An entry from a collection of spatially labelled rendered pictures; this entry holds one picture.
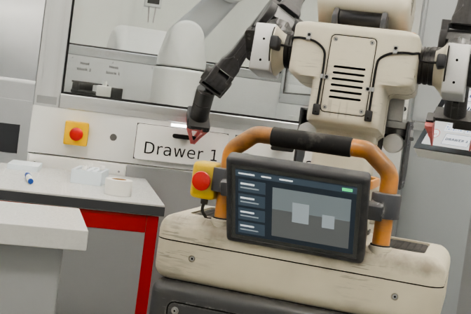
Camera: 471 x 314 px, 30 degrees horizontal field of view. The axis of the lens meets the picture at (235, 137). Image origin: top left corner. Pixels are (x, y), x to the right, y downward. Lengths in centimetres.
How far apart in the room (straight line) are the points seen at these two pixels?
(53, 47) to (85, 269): 82
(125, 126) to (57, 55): 30
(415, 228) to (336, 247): 333
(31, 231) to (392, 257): 67
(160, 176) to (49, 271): 109
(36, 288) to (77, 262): 47
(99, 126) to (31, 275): 108
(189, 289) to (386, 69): 64
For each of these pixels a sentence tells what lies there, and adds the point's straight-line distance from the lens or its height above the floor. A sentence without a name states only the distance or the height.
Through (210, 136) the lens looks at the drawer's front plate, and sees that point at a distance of 278.
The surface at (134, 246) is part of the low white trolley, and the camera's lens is 221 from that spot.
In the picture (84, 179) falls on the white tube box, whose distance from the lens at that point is 243.
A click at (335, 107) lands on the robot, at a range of 192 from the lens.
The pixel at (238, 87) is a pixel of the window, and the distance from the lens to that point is 282.
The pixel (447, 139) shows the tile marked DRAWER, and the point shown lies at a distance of 293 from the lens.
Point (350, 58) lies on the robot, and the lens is 193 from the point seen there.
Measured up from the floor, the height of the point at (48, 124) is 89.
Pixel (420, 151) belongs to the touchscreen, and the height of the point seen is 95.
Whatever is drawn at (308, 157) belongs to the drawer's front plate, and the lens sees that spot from 285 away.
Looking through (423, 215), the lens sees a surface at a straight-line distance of 483.
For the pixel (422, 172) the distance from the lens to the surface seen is 489.
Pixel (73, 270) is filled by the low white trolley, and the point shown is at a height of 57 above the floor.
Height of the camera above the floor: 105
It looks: 3 degrees down
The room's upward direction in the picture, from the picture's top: 7 degrees clockwise
